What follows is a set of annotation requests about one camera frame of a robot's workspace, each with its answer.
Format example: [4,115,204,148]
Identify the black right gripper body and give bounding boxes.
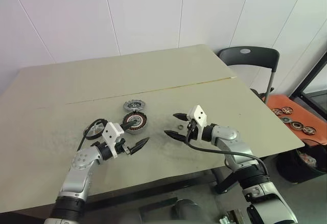
[185,119,200,142]

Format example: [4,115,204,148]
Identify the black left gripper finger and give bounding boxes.
[121,120,137,133]
[127,137,151,156]

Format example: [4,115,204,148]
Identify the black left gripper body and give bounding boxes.
[114,137,130,156]

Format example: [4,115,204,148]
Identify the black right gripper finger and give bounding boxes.
[173,113,190,122]
[163,130,189,143]

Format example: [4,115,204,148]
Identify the motor stator with copper windings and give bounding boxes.
[123,113,148,135]

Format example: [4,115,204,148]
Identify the grey motor end cover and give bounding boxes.
[123,100,143,111]

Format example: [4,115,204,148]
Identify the black table leg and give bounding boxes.
[214,169,240,194]

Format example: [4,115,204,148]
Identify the grey rounded shape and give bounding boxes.
[173,198,206,224]

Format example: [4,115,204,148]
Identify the black folding chair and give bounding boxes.
[217,46,281,105]

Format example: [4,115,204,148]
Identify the black waste bin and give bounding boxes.
[277,138,327,184]

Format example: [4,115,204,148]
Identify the orange tray with parts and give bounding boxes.
[265,94,327,145]

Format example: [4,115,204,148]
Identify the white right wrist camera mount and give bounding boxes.
[188,104,208,142]

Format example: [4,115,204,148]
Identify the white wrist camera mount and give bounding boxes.
[101,122,125,158]
[188,104,208,142]

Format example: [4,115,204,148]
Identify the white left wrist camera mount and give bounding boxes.
[101,122,125,158]

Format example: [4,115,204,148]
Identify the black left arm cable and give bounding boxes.
[77,118,106,151]

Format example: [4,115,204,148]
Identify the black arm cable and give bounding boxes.
[77,118,106,151]
[185,129,270,181]

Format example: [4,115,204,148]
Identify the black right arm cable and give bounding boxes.
[185,129,270,181]

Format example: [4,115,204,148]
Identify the black metal door frame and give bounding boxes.
[288,51,327,117]

